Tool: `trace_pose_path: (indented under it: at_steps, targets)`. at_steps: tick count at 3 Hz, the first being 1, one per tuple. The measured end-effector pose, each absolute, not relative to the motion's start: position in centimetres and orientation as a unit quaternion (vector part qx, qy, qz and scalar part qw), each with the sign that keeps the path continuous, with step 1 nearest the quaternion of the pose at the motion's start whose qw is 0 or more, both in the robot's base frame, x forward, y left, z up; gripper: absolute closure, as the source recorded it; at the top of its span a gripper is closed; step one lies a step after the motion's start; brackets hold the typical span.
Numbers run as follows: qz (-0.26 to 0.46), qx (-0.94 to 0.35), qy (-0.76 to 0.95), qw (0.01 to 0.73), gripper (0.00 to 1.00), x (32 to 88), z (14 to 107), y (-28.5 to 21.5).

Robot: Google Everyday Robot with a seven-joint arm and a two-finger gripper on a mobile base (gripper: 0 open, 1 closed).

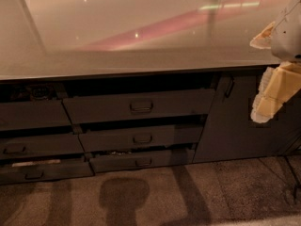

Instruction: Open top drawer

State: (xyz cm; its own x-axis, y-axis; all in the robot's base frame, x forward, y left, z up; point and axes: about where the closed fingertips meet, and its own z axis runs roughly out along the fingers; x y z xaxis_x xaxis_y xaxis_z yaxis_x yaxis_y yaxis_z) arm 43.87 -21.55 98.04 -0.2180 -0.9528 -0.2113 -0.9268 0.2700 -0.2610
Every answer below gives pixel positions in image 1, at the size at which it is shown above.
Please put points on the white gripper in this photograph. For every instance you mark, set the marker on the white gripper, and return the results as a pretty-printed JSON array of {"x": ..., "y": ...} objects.
[{"x": 288, "y": 35}]

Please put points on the dark drawer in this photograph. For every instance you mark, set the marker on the dark drawer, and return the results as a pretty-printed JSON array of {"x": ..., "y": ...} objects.
[
  {"x": 38, "y": 146},
  {"x": 140, "y": 137},
  {"x": 45, "y": 172},
  {"x": 137, "y": 161},
  {"x": 29, "y": 115},
  {"x": 135, "y": 106}
]

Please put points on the glossy grey counter top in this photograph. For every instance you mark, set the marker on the glossy grey counter top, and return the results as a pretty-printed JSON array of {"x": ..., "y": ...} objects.
[{"x": 51, "y": 38}]

